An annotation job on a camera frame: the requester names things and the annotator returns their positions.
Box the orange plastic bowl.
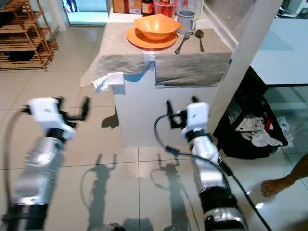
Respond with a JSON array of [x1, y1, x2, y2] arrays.
[[134, 14, 181, 41]]

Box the grey tablecloth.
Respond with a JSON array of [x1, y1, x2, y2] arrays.
[[81, 22, 234, 92]]

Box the white rag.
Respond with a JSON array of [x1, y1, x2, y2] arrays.
[[93, 72, 124, 93]]

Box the black basket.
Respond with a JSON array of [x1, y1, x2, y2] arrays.
[[213, 67, 289, 159]]

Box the metal fork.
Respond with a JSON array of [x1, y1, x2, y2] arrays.
[[175, 33, 191, 55]]

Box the wooden slatted shelf rack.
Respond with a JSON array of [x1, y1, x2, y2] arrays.
[[0, 0, 58, 72]]

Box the metal spoon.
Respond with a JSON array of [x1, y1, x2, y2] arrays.
[[194, 30, 205, 52]]

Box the white crumpled cloth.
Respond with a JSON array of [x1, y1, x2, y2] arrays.
[[236, 117, 284, 147]]

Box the orange plastic plate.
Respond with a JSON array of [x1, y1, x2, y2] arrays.
[[126, 27, 178, 51]]

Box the grey mug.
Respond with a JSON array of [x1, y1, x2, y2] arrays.
[[176, 10, 197, 34]]

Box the glass door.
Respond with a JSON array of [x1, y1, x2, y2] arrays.
[[63, 0, 109, 26]]

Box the clear plastic container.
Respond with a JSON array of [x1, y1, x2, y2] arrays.
[[176, 0, 203, 17]]

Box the red jar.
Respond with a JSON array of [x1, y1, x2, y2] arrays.
[[153, 0, 177, 19]]

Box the white table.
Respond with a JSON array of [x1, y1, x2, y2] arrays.
[[250, 18, 308, 87]]

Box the dark sauce bottle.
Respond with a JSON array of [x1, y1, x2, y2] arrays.
[[142, 0, 154, 16]]

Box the brown cardboard box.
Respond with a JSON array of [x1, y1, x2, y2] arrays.
[[113, 0, 142, 14]]

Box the person's bare foot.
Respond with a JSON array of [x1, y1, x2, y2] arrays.
[[261, 154, 308, 198]]

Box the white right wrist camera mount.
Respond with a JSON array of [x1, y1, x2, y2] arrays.
[[183, 101, 210, 140]]

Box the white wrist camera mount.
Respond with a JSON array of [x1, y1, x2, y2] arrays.
[[183, 101, 210, 140], [27, 97, 75, 141]]

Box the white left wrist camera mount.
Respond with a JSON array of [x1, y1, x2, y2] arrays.
[[27, 97, 75, 141]]

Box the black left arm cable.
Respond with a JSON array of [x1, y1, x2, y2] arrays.
[[3, 108, 30, 212]]

